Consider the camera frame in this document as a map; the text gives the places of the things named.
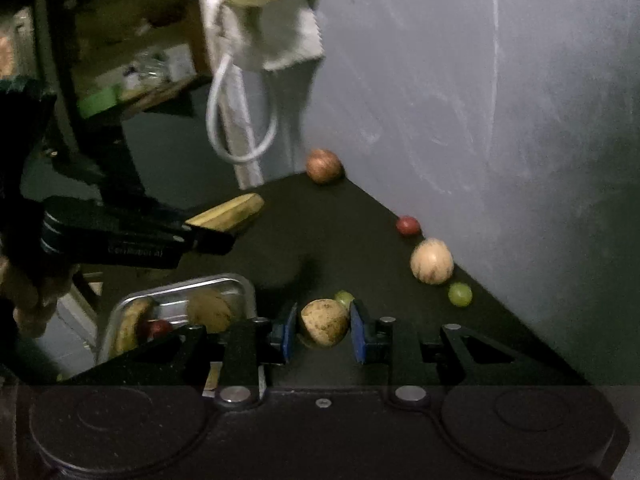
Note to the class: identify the person's left hand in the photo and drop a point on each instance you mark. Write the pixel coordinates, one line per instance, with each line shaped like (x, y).
(37, 292)

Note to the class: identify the red cherry tomato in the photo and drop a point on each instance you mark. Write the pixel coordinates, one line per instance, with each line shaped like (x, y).
(160, 328)
(408, 225)

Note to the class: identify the white hanging cloth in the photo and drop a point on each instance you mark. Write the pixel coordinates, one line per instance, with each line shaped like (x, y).
(285, 35)

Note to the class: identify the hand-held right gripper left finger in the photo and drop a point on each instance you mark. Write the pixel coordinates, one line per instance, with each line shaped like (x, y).
(289, 332)

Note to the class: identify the clear plastic bag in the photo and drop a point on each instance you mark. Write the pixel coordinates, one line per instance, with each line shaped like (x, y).
(146, 67)

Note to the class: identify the green grape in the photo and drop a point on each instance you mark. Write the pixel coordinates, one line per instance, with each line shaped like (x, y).
(345, 297)
(460, 294)

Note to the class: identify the striped pale melon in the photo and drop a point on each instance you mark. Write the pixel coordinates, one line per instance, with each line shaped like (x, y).
(432, 261)
(212, 310)

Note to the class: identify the small white box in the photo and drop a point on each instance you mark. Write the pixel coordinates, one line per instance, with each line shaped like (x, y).
(180, 62)

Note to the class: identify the metal tray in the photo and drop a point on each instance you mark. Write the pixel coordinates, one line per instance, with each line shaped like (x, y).
(220, 285)

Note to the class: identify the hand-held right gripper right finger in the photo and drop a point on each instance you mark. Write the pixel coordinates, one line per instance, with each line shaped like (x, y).
(359, 332)

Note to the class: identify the brown longan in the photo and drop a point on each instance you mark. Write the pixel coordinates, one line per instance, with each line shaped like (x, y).
(324, 322)

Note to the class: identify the short spotted banana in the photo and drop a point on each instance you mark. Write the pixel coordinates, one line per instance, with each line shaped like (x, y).
(131, 325)

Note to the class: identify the long yellow banana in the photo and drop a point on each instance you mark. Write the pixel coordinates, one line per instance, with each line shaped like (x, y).
(227, 212)

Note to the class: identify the green box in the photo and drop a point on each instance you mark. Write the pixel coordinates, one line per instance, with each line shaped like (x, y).
(99, 101)

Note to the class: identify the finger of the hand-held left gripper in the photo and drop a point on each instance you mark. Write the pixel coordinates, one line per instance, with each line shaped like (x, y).
(210, 242)

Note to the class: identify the wooden scrap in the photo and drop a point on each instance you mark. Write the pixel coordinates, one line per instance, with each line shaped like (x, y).
(212, 377)

